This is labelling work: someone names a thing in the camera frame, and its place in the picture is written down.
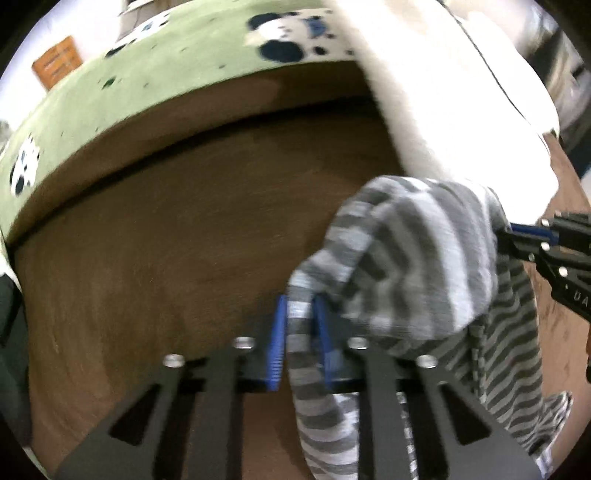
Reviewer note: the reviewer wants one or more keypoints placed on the black folded garment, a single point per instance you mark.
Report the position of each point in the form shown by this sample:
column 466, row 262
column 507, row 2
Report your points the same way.
column 15, row 399

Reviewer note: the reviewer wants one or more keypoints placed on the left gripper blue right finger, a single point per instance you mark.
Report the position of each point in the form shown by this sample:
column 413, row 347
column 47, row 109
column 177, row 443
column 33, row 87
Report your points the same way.
column 324, row 319

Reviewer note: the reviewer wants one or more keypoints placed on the white fleece jacket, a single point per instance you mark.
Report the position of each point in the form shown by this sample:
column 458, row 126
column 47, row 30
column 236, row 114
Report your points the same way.
column 458, row 105

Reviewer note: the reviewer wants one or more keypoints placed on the wooden chair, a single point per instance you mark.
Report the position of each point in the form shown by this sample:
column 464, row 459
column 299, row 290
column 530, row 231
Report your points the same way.
column 57, row 63

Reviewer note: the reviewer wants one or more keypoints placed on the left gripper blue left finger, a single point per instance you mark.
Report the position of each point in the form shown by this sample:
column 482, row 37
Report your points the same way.
column 276, row 346

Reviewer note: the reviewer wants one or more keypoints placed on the green panda print quilt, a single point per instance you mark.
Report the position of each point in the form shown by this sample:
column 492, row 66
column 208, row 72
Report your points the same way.
column 194, row 67

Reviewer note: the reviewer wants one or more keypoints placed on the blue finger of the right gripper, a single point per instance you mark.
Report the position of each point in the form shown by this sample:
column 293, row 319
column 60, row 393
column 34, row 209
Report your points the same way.
column 545, row 233
column 518, row 245

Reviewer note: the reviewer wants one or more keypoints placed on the grey striped zip hoodie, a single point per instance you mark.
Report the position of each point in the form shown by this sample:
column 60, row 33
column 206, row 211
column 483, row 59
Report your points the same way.
column 415, row 263

